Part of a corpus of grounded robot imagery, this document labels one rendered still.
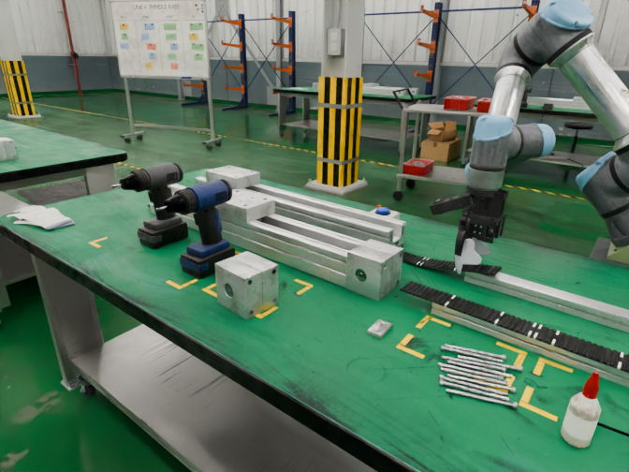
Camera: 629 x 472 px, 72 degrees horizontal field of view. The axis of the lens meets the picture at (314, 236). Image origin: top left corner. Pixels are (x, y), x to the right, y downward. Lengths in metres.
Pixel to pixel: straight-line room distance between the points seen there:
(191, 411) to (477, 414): 1.02
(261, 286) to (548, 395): 0.54
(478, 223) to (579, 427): 0.48
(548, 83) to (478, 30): 1.55
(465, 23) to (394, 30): 1.44
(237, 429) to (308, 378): 0.73
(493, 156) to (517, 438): 0.55
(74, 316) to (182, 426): 0.61
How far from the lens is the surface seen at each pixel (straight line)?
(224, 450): 1.42
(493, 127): 0.99
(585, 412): 0.73
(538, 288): 1.09
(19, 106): 11.03
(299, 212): 1.31
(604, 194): 1.41
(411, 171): 4.20
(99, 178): 2.65
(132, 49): 7.22
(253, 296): 0.89
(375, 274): 0.96
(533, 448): 0.74
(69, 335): 1.86
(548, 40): 1.34
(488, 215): 1.04
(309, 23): 10.86
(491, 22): 8.94
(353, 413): 0.71
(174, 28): 6.79
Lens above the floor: 1.28
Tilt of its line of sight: 23 degrees down
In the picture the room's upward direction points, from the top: 1 degrees clockwise
